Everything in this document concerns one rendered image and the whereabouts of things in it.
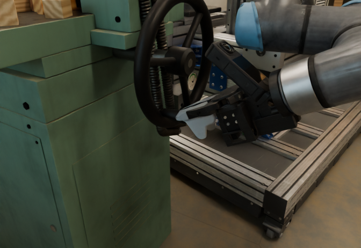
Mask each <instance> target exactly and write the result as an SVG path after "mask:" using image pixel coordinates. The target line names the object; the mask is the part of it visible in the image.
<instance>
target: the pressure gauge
mask: <svg viewBox="0 0 361 248"><path fill-rule="evenodd" d="M193 80H194V81H193ZM196 80H197V74H196V72H192V73H191V74H190V75H189V76H187V85H188V90H189V91H192V90H193V88H194V85H195V83H196ZM192 81H193V82H192Z"/></svg>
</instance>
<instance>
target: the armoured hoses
mask: <svg viewBox="0 0 361 248"><path fill-rule="evenodd" d="M139 1H140V2H139V4H140V11H141V12H140V14H141V21H142V22H141V24H143V22H144V20H145V18H146V16H147V14H148V12H149V11H150V9H151V7H150V6H151V5H150V1H149V0H139ZM156 1H157V0H151V2H152V6H153V5H154V3H155V2H156ZM164 26H165V24H164V19H163V21H162V22H161V24H160V27H159V29H158V31H157V34H156V41H157V43H155V40H154V44H153V48H152V52H151V57H152V55H153V54H154V51H156V48H155V47H156V46H155V44H157V47H158V48H157V49H161V50H167V49H168V47H167V39H166V37H167V36H166V32H165V27H164ZM160 69H161V70H160V71H161V76H162V77H161V78H162V84H163V85H162V86H163V91H164V92H163V93H164V98H165V99H164V100H165V107H166V108H169V109H175V103H174V94H173V88H172V81H171V80H172V79H171V74H169V73H167V71H166V69H165V67H160ZM158 70H159V68H158V66H156V67H150V69H149V79H150V87H151V95H152V98H153V101H154V103H155V105H156V107H157V109H158V110H159V111H160V112H161V113H162V111H163V103H162V101H163V100H162V92H161V87H160V86H161V85H160V83H161V82H160V77H159V75H160V74H159V71H158ZM184 126H187V123H186V124H183V123H181V124H179V125H177V126H175V127H171V128H162V127H158V126H156V129H157V132H158V134H159V135H160V136H163V137H165V136H173V135H179V134H180V133H181V129H180V127H184Z"/></svg>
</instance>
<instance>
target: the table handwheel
mask: <svg viewBox="0 0 361 248"><path fill-rule="evenodd" d="M179 3H188V4H189V5H190V6H192V8H193V9H194V10H195V12H196V14H195V16H194V19H193V21H192V24H191V26H190V29H189V31H188V33H187V36H186V38H185V40H184V42H183V45H182V46H181V47H178V46H172V47H170V48H169V49H168V50H161V49H156V51H154V54H153V55H152V57H151V52H152V48H153V44H154V40H155V37H156V34H157V31H158V29H159V27H160V24H161V22H162V21H163V19H164V17H165V16H166V15H167V13H168V12H169V11H170V10H171V9H172V8H173V7H174V6H175V5H177V4H179ZM199 24H200V27H201V34H202V55H201V63H200V69H199V73H198V77H197V80H196V83H195V85H194V88H193V90H192V92H191V94H190V95H189V90H188V85H187V76H189V75H190V74H191V73H192V72H193V70H194V68H195V65H196V56H195V53H194V52H193V50H192V49H191V48H190V47H191V44H192V41H193V38H194V35H195V33H196V31H197V28H198V26H199ZM213 42H214V35H213V25H212V20H211V16H210V12H209V10H208V7H207V5H206V3H205V2H204V0H157V1H156V2H155V3H154V5H153V6H152V7H151V9H150V11H149V12H148V14H147V16H146V18H145V20H144V22H143V25H142V27H141V31H140V34H139V37H138V41H137V44H136V47H133V48H130V49H127V50H124V49H117V48H113V49H112V53H113V56H114V57H115V58H119V59H124V60H130V61H134V87H135V93H136V97H137V100H138V103H139V106H140V108H141V110H142V112H143V114H144V115H145V117H146V118H147V119H148V120H149V121H150V122H151V123H153V124H154V125H156V126H158V127H162V128H171V127H175V126H177V125H179V124H181V123H178V122H176V121H173V120H171V119H168V118H166V117H164V116H163V115H162V113H161V112H160V111H159V110H158V109H157V107H156V105H155V103H154V101H153V98H152V95H151V90H150V80H149V69H150V67H156V66H160V67H165V69H166V71H167V73H169V74H172V75H177V76H178V77H179V81H180V86H181V89H182V96H183V103H184V105H183V106H182V107H181V108H180V109H179V110H182V109H183V108H185V107H187V106H189V105H191V104H194V103H196V102H198V101H200V100H201V98H202V96H203V93H204V91H205V89H206V85H207V82H208V79H209V76H210V72H211V67H212V62H211V61H210V60H209V59H208V58H207V57H206V56H205V53H206V51H207V50H208V48H209V47H210V45H211V44H212V43H213Z"/></svg>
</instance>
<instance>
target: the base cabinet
mask: <svg viewBox="0 0 361 248"><path fill-rule="evenodd" d="M170 233H171V193H170V136H165V137H163V136H160V135H159V134H158V132H157V129H156V125H154V124H153V123H151V122H150V121H149V120H148V119H147V118H146V117H145V115H144V114H143V112H142V110H141V108H140V106H139V103H138V100H137V97H136V93H135V87H134V83H132V84H130V85H127V86H125V87H123V88H121V89H119V90H116V91H114V92H112V93H110V94H108V95H106V96H104V97H102V98H100V99H98V100H95V101H93V102H91V103H89V104H87V105H85V106H83V107H81V108H79V109H77V110H74V111H72V112H70V113H68V114H66V115H64V116H62V117H60V118H58V119H55V120H53V121H51V122H49V123H43V122H40V121H37V120H34V119H32V118H29V117H27V116H24V115H22V114H19V113H16V112H14V111H11V110H8V109H6V108H4V107H0V248H159V247H160V245H161V244H162V243H163V242H164V240H165V239H166V238H167V237H168V235H169V234H170Z"/></svg>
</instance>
